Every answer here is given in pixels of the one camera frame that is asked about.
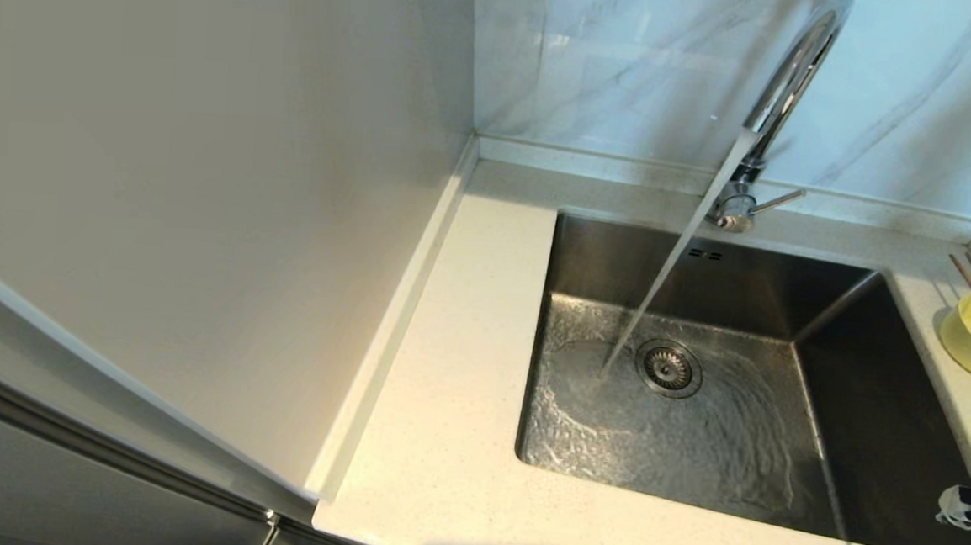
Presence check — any stainless steel sink basin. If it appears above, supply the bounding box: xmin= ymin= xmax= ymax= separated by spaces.
xmin=508 ymin=208 xmax=971 ymax=545

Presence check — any round metal drain strainer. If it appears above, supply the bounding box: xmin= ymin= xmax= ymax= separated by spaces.
xmin=633 ymin=336 xmax=706 ymax=401

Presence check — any white tall side panel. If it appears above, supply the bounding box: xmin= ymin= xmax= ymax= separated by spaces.
xmin=0 ymin=0 xmax=482 ymax=511

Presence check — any grey steel appliance front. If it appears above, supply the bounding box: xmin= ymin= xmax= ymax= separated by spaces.
xmin=0 ymin=256 xmax=418 ymax=545

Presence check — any chrome gooseneck faucet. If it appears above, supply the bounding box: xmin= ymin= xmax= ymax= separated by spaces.
xmin=703 ymin=0 xmax=856 ymax=241

